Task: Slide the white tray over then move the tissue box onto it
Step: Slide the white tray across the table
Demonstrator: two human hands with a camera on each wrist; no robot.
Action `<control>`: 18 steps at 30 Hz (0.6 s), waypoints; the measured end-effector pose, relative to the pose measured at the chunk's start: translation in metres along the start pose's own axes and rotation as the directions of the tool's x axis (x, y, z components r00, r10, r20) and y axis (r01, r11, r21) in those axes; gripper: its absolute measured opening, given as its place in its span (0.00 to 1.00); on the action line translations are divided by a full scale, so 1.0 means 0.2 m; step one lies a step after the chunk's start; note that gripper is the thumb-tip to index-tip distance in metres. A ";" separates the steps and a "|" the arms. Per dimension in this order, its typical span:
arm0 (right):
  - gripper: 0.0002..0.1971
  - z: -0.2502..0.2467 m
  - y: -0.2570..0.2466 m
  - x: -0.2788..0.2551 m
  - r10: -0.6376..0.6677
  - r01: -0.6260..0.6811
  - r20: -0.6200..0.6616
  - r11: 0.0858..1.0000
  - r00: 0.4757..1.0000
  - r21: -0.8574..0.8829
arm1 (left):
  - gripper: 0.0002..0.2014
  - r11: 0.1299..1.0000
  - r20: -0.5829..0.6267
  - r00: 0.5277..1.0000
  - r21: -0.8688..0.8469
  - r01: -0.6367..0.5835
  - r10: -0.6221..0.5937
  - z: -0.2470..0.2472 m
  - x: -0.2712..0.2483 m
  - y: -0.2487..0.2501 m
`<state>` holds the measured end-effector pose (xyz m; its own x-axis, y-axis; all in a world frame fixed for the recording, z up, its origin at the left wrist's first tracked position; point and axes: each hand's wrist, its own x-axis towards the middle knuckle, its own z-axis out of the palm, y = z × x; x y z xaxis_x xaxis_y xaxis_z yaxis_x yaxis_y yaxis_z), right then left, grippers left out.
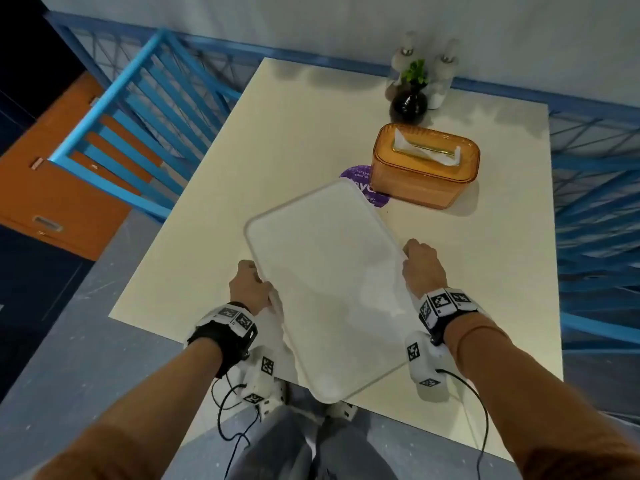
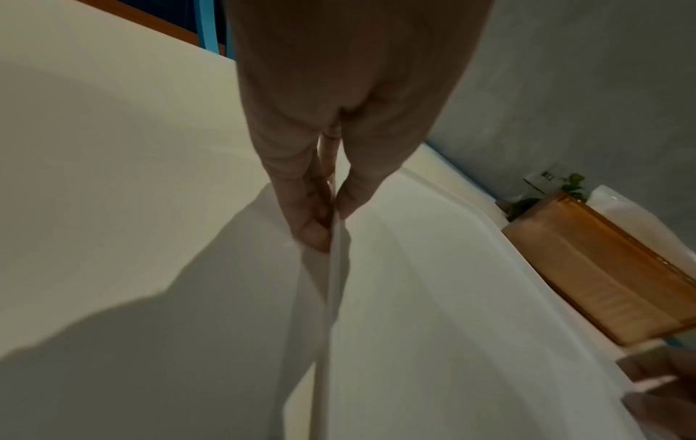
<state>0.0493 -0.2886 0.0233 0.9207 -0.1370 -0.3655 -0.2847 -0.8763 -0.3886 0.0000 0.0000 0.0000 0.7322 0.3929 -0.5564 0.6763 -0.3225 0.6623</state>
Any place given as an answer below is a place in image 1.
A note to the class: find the person's right hand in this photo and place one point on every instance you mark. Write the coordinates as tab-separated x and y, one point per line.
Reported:
424	272

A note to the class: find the person's left hand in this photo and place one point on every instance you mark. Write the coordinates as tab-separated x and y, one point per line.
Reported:
248	289

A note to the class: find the white translucent plastic tray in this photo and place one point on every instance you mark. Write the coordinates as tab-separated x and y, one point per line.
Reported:
325	274

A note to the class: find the amber ribbed tissue box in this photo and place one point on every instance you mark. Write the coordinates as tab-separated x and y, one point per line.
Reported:
425	182

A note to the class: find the person's left forearm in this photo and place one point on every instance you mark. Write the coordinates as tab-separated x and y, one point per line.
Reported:
135	414

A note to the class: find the person's right forearm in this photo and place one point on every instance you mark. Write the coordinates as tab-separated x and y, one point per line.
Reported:
530	404

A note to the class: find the person's white shoe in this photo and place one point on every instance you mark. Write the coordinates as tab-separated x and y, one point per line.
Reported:
344	409
272	408

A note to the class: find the white tissue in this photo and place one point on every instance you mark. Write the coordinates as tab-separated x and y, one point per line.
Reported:
406	142

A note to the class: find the person's grey trousers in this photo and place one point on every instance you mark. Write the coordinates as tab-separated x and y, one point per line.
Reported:
300	454

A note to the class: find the marker-covered right wrist band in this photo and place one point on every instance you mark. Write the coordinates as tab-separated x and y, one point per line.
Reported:
442	304

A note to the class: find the round purple sticker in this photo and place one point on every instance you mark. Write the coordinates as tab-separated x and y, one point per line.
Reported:
356	174

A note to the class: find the black round vase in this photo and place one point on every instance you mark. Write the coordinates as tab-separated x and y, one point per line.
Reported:
408	105

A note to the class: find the white shaker bottle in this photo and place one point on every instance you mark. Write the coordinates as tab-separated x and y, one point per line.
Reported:
442	77
402	57

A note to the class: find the small green plant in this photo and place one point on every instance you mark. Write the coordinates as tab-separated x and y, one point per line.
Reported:
415	72

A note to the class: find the orange metal cabinet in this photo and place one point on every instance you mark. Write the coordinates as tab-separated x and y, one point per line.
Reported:
55	194

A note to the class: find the blue wooden chair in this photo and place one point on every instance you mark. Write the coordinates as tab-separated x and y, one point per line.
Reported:
150	94

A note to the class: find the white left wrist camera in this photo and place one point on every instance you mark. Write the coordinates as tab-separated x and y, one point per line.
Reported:
260	374

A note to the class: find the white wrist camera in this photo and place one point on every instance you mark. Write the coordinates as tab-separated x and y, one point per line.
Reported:
260	374
422	359

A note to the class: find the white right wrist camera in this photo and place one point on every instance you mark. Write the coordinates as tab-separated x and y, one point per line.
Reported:
422	359

